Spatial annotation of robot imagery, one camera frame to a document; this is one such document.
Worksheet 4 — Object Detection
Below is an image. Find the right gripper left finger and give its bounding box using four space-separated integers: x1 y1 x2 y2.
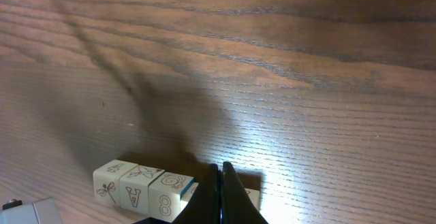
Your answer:
134 163 222 224

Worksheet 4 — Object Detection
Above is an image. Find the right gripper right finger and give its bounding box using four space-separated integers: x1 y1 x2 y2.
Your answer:
220 161 268 224

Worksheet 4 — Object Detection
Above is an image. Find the white block with oval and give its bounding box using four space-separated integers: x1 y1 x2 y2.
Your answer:
119 165 165 214

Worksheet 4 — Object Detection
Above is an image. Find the white dragonfly block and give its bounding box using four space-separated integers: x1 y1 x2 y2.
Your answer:
93 160 137 206

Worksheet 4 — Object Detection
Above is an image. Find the white block blue edge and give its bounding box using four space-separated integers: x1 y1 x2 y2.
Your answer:
245 189 260 211

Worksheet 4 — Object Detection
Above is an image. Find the plain white block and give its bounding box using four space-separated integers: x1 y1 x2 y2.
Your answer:
180 182 198 212

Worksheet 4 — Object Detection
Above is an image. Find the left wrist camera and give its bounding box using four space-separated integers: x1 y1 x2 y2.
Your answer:
1 197 63 224

